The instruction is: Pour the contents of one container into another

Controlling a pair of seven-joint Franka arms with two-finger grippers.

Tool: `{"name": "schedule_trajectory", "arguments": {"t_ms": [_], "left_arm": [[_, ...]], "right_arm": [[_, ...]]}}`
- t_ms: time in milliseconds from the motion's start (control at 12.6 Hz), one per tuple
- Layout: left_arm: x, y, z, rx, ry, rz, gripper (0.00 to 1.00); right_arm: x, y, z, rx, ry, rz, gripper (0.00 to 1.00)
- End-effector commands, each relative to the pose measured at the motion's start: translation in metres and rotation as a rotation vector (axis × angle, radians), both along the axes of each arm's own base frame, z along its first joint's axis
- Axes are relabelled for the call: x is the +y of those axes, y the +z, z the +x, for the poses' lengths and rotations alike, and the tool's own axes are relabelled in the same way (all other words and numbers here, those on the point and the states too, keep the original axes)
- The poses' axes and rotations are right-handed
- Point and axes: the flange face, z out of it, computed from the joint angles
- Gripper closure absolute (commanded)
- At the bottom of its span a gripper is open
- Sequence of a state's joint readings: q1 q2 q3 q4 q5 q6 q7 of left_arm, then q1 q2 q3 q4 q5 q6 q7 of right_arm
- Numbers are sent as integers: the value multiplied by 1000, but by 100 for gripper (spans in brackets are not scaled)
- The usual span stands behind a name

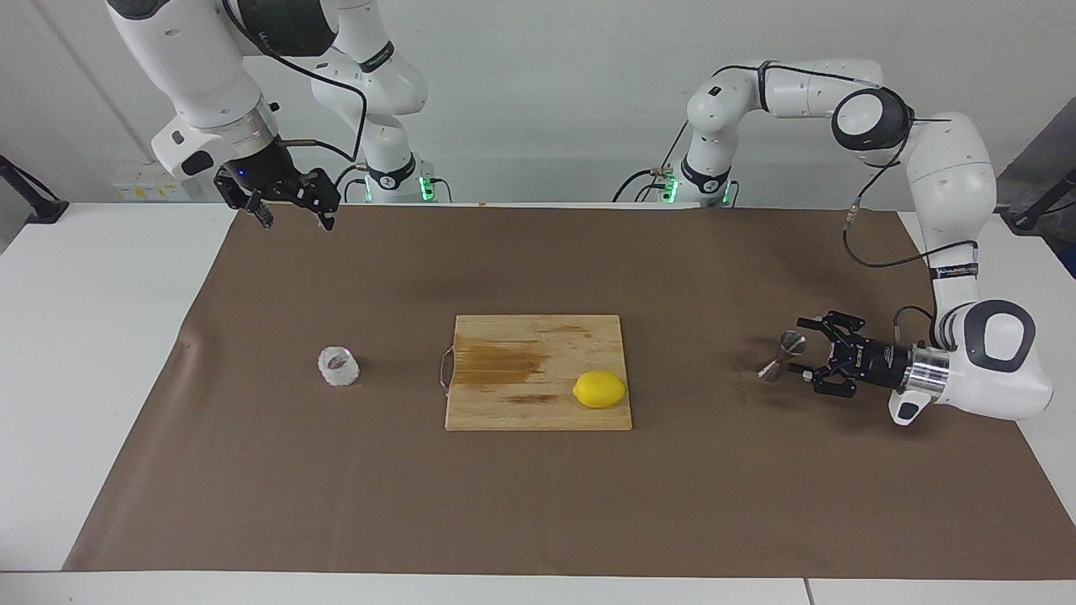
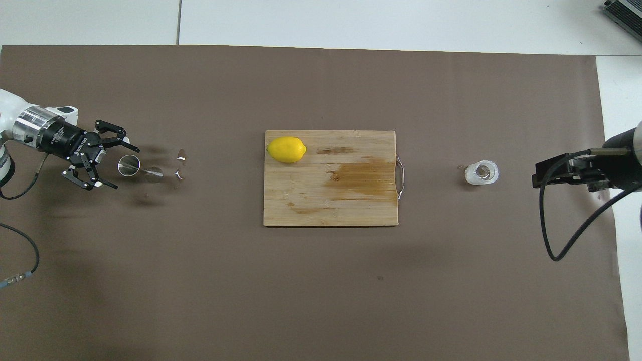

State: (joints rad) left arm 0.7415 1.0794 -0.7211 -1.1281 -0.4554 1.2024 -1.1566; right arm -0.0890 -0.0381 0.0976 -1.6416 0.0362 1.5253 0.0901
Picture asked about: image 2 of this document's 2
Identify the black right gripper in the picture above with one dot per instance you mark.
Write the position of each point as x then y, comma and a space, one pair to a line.
619, 163

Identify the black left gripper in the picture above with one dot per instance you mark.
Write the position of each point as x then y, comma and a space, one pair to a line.
67, 142

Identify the steel double jigger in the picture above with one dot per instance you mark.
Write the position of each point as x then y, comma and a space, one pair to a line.
129, 166

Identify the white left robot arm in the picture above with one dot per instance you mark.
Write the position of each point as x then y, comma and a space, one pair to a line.
12, 113

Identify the brown paper table mat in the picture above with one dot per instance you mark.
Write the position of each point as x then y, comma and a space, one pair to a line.
150, 276

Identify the grey ribbed metal device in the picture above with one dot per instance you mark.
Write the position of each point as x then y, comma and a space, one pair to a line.
624, 11

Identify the yellow lemon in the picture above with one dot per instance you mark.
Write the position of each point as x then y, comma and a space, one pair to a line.
287, 149

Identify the wooden cutting board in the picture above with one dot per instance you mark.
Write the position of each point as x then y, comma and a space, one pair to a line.
311, 195

